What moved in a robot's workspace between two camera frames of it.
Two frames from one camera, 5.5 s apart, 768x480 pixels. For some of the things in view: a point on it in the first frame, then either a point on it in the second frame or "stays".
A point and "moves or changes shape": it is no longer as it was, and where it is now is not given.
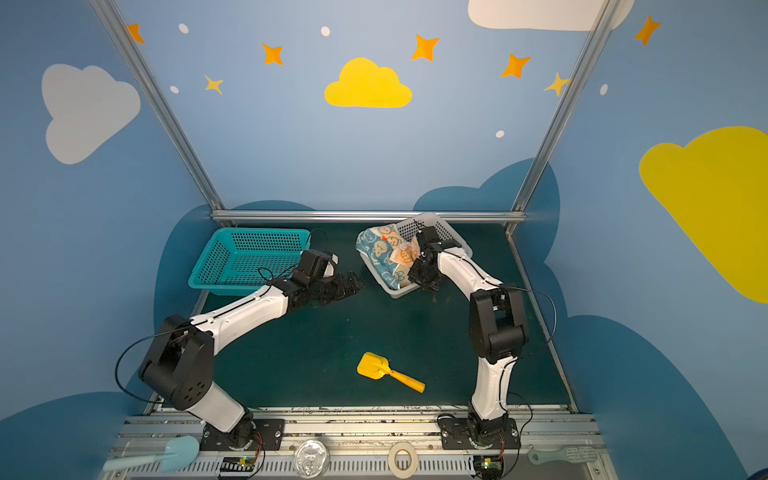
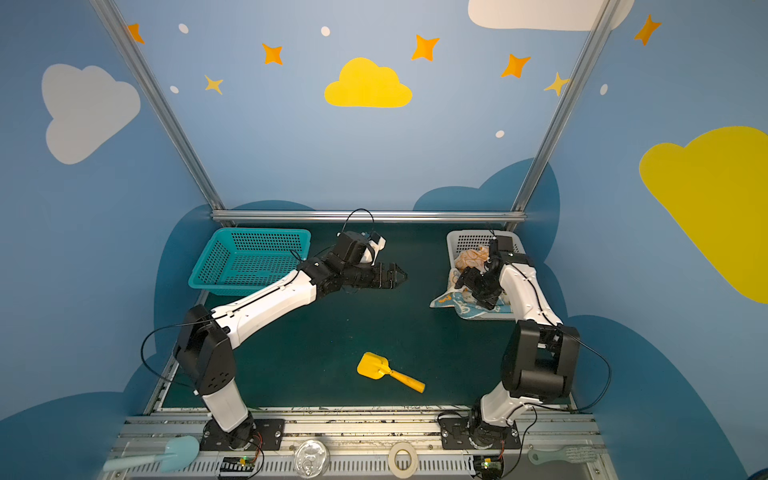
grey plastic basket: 408,228 -> 462,240
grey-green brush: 571,454 stays
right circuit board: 489,466 stays
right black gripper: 421,271 -> 474,287
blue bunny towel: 379,254 moves or changes shape
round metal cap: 312,459 stays
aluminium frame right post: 521,203 stays
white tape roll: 397,472 stays
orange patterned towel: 404,253 -> 476,258
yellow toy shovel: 374,367 stays
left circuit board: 237,464 stays
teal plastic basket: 242,261 stays
